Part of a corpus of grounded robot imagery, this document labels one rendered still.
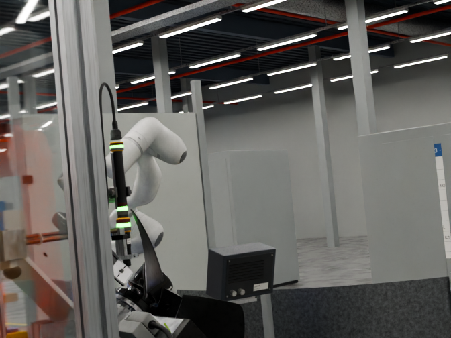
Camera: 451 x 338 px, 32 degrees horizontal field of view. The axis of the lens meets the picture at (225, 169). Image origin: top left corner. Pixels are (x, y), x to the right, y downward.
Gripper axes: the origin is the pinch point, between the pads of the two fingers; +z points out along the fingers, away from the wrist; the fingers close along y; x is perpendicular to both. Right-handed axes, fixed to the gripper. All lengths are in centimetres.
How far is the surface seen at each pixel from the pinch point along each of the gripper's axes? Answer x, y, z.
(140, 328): -36, 20, 41
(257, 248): -25, -76, -32
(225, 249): -24, -63, -35
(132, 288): -29.1, 4.2, 10.3
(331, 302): -61, -160, -84
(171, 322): -36, 12, 43
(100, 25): 223, -313, -603
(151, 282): -26.3, 8.8, 30.0
